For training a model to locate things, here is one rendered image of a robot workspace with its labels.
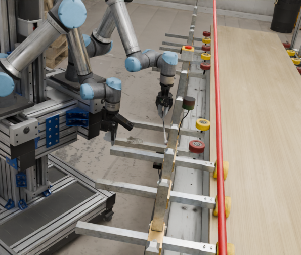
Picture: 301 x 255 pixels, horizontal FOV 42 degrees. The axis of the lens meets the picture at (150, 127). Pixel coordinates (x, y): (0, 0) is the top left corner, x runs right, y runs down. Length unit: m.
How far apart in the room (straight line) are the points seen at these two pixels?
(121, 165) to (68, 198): 0.82
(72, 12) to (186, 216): 1.07
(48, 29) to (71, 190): 1.32
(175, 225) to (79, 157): 1.69
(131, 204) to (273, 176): 1.35
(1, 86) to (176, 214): 1.00
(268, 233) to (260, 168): 0.44
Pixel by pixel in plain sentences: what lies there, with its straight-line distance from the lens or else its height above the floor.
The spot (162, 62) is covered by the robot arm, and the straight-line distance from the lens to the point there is 1.93.
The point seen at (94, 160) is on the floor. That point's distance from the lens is 3.37.
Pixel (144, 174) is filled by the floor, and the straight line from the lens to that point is 3.25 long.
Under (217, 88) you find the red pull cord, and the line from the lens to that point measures 0.66.
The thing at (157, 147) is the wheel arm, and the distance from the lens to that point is 1.98.
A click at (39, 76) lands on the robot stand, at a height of 1.08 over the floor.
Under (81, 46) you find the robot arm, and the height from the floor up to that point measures 1.31.
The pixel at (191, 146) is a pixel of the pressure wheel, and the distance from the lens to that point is 1.94.
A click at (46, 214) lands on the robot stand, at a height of 0.21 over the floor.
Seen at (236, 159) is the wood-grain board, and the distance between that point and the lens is 1.92.
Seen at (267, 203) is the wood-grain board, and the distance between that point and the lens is 1.70.
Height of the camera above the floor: 1.89
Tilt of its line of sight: 29 degrees down
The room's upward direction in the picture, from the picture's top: 7 degrees clockwise
